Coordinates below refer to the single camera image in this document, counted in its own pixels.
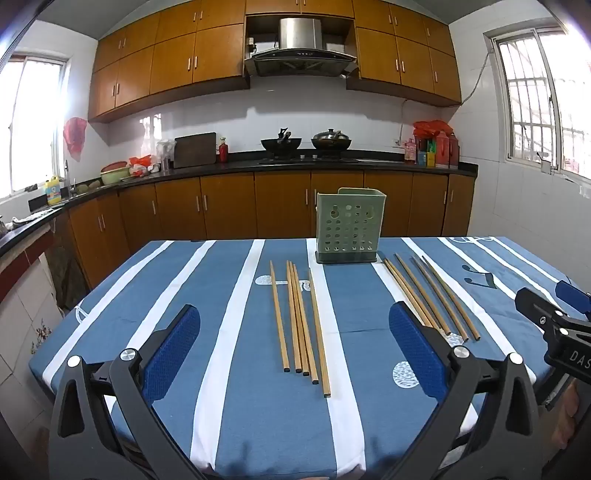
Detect blue white striped tablecloth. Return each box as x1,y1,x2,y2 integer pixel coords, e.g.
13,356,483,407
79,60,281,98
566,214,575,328
28,236,578,480

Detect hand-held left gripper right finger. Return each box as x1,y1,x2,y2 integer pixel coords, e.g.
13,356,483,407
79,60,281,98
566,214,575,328
389,301,555,480

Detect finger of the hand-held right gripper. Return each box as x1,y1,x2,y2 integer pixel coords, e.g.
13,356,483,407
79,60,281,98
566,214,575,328
555,280,591,320
514,287,575,334

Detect dark cutting board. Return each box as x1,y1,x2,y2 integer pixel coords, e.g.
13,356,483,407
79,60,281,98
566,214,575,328
173,132,218,169

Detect black pot with lid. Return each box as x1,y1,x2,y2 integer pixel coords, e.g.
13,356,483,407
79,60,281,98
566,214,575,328
311,128,352,151

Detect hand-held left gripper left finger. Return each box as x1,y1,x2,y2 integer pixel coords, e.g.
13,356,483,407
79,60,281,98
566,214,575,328
46,304,218,480

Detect clear plastic container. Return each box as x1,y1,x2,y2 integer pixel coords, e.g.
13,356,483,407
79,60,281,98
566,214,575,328
156,138,177,171

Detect gas stove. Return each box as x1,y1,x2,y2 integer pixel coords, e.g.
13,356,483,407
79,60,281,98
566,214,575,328
257,154,361,166

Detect wooden lower cabinets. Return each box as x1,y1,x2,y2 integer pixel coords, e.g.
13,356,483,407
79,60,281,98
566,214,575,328
46,168,476,289

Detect red jugs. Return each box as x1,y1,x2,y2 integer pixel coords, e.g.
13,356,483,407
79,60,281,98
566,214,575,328
434,131,461,168

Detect green basin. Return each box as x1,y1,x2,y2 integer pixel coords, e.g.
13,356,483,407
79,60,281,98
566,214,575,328
100,161,132,185

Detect wooden upper cabinets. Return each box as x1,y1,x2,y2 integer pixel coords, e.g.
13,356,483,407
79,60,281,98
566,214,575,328
88,0,462,123

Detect person's right hand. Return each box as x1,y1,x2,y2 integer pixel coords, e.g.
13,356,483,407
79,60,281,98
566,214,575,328
553,382,591,449

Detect green perforated utensil holder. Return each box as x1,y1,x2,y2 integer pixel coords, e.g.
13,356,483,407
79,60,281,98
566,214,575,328
315,187,387,265

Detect steel range hood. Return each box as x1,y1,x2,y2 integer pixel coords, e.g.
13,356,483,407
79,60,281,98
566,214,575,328
243,17,358,78

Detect wooden cabinets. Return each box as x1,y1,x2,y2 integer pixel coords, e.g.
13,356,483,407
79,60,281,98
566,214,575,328
46,168,476,289
88,0,462,123

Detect black kitchen countertop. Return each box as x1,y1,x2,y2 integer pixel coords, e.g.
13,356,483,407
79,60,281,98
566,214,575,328
0,154,478,259

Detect red white plastic bag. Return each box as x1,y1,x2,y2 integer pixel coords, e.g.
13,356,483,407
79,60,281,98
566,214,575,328
128,155,154,177

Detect hanging red plastic bag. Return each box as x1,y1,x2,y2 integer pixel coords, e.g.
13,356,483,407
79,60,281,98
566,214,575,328
63,117,88,162

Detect barred window with white frame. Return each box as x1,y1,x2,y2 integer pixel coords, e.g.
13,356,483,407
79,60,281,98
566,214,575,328
483,27,591,186

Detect black wok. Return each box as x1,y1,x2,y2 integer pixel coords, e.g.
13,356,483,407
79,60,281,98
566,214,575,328
260,127,303,153

